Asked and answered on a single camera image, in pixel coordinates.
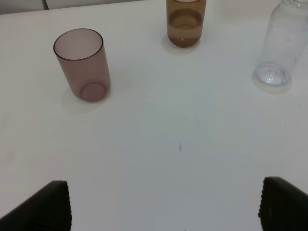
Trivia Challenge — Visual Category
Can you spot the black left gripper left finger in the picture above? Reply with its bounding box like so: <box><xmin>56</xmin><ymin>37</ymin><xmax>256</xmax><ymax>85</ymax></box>
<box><xmin>0</xmin><ymin>180</ymin><xmax>72</xmax><ymax>231</ymax></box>

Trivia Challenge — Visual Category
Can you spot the pink translucent cup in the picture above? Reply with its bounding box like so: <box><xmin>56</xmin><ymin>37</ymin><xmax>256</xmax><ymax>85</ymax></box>
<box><xmin>53</xmin><ymin>28</ymin><xmax>111</xmax><ymax>102</ymax></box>

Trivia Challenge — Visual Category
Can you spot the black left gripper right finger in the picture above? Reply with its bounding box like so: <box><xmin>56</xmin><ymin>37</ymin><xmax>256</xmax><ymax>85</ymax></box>
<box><xmin>258</xmin><ymin>177</ymin><xmax>308</xmax><ymax>231</ymax></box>

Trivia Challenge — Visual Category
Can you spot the orange translucent cup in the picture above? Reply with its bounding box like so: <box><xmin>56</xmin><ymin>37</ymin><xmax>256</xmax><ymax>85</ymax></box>
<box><xmin>166</xmin><ymin>0</ymin><xmax>206</xmax><ymax>48</ymax></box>

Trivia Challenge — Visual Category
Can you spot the clear plastic bottle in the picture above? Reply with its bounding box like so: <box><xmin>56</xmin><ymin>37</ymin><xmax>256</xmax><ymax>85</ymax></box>
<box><xmin>253</xmin><ymin>0</ymin><xmax>308</xmax><ymax>88</ymax></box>

